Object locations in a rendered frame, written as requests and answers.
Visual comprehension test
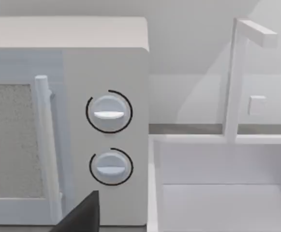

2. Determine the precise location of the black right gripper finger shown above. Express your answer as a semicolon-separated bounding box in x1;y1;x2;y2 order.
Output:
47;190;100;232

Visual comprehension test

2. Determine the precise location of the tall white tap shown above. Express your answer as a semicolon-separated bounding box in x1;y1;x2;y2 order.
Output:
223;17;278;145

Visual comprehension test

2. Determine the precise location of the microwave door handle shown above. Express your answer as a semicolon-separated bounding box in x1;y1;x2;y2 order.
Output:
34;75;63;225

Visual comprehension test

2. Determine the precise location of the pale microwave knob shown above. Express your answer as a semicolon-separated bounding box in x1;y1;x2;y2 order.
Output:
89;147;134;186
85;89;133;134

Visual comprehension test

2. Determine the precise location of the white sink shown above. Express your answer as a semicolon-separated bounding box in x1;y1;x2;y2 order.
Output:
146;123;281;232

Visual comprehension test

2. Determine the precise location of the pale microwave oven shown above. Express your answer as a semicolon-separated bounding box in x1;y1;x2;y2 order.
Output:
0;16;150;229

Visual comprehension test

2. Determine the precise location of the microwave oven door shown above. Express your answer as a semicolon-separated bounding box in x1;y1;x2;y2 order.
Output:
0;48;70;225

